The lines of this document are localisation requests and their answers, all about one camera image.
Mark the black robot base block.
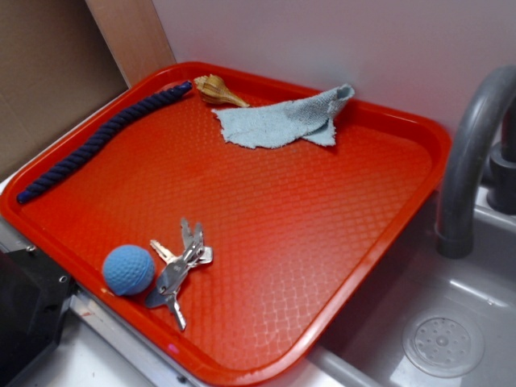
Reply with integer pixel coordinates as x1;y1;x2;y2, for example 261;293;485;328
1;249;74;386

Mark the blue dimpled ball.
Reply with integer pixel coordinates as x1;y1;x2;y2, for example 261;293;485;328
102;244;156;296

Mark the red plastic tray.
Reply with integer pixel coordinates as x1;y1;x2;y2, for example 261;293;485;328
1;62;451;386

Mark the silver key bunch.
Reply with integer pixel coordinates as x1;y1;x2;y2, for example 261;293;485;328
144;218;214;331

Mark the light blue cloth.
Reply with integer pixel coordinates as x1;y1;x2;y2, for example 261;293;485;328
212;84;355;149

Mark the brown conch seashell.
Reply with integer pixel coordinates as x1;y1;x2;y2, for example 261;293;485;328
193;74;251;108

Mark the grey curved faucet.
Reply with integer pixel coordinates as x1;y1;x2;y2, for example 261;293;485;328
435;64;515;259

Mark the grey toy sink basin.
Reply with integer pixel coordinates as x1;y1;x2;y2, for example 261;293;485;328
309;198;515;386

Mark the round sink drain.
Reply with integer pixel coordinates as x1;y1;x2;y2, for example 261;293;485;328
402;308;485;379

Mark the brown cardboard panel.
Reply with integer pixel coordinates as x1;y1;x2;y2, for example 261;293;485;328
0;0;130;182

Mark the dark blue twisted rope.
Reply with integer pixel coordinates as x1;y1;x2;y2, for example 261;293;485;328
16;80;194;205

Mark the dark grey faucet handle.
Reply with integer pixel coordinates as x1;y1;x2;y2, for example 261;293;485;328
487;102;515;215

